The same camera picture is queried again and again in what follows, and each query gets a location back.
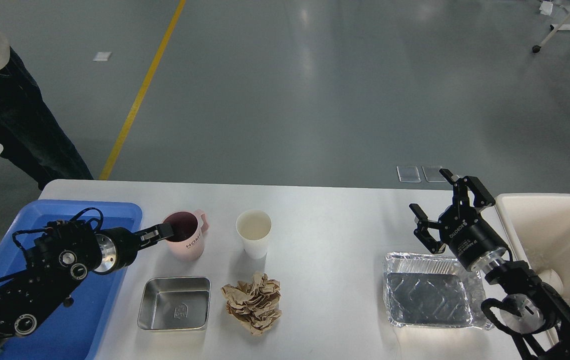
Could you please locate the aluminium foil tray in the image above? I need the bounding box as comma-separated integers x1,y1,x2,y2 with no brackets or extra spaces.
383,251,494,331

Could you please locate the beige plastic bin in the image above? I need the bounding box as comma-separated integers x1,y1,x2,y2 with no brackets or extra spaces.
496,193,570,304

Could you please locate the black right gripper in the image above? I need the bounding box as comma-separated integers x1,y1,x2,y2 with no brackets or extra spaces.
410,168,508,273

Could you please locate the blue plastic tray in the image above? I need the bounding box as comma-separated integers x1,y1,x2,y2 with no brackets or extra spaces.
0,199,143,360

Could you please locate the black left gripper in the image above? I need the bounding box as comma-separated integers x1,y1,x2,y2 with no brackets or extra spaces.
93,223,174,275

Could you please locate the clear floor plate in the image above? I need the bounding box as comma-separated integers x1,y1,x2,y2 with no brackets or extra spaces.
422,165,447,183
396,165,421,183

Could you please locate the stainless steel rectangular tray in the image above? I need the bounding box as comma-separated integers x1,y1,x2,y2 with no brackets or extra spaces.
138,276,211,332

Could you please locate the crumpled brown paper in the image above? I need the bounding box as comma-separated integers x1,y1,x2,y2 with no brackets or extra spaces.
221,272,282,337

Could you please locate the white paper cup in bin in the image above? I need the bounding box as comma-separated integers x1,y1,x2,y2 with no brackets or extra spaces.
538,268,565,296

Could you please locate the left clear floor plate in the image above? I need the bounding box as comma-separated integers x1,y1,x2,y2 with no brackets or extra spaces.
396,165,421,183

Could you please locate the right clear floor plate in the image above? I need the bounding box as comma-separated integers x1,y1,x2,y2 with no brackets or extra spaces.
422,165,447,183

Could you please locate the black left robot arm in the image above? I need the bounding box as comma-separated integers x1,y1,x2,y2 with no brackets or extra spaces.
0,209,174,347

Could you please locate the person in beige sweater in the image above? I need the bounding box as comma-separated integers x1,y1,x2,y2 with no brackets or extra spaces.
0,32,93,190

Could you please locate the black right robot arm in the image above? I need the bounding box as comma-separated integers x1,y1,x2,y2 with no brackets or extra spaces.
410,168,570,360

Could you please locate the pink mug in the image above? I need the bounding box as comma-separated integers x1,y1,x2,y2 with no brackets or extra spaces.
163,209,209,262

